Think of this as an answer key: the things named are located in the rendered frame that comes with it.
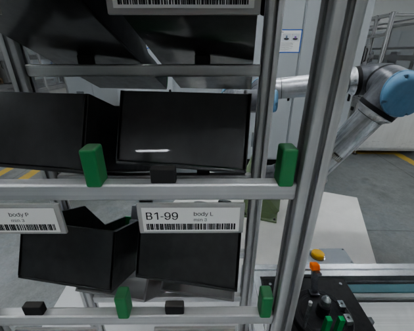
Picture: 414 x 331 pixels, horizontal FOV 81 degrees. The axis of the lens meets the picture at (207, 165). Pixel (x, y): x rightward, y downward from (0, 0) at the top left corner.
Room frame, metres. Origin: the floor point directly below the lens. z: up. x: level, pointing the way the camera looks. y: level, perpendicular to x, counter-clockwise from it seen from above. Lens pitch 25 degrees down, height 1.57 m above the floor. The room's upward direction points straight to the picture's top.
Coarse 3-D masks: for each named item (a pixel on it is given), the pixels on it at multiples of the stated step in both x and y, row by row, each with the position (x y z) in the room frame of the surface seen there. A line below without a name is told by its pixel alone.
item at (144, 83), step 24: (0, 0) 0.25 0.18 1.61; (24, 0) 0.25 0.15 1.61; (48, 0) 0.24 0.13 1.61; (72, 0) 0.24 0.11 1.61; (96, 0) 0.27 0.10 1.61; (0, 24) 0.29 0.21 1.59; (24, 24) 0.28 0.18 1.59; (48, 24) 0.28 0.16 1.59; (72, 24) 0.28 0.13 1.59; (96, 24) 0.27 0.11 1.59; (120, 24) 0.31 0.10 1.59; (48, 48) 0.33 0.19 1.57; (72, 48) 0.32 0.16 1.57; (96, 48) 0.32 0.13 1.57; (120, 48) 0.31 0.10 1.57; (144, 48) 0.37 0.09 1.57
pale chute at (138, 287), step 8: (128, 280) 0.42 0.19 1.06; (136, 280) 0.43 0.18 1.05; (144, 280) 0.44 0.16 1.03; (152, 280) 0.31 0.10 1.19; (80, 288) 0.30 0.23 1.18; (136, 288) 0.35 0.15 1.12; (144, 288) 0.36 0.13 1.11; (152, 288) 0.31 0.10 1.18; (112, 296) 0.28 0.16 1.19; (136, 296) 0.29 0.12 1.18; (144, 296) 0.28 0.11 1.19; (152, 296) 0.30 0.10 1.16
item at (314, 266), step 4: (312, 264) 0.46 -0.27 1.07; (316, 264) 0.46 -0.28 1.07; (312, 268) 0.45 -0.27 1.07; (316, 268) 0.45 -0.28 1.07; (312, 272) 0.45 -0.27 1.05; (316, 272) 0.44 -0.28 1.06; (320, 272) 0.44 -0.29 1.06; (312, 276) 0.45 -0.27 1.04; (316, 276) 0.45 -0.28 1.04; (312, 280) 0.44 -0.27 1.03; (316, 280) 0.44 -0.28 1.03; (312, 284) 0.44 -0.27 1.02; (316, 284) 0.44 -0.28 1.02; (312, 288) 0.44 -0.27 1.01; (316, 288) 0.44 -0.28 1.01; (316, 292) 0.43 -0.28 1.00
